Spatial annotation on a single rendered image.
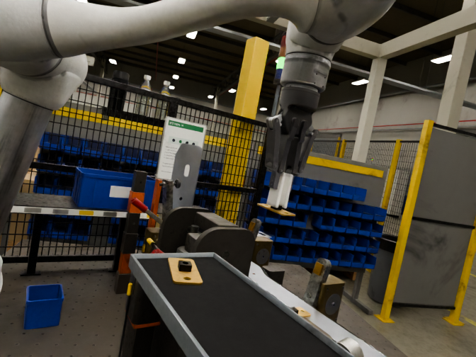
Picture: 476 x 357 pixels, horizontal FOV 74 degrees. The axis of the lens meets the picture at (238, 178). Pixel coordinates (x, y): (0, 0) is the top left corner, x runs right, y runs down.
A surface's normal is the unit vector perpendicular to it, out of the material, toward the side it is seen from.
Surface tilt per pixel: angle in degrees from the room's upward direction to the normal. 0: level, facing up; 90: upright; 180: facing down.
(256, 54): 90
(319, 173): 90
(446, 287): 90
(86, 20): 87
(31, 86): 114
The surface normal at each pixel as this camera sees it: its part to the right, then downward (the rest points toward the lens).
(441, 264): 0.25, 0.11
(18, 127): 0.53, 0.28
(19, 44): 0.11, 0.82
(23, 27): 0.26, 0.41
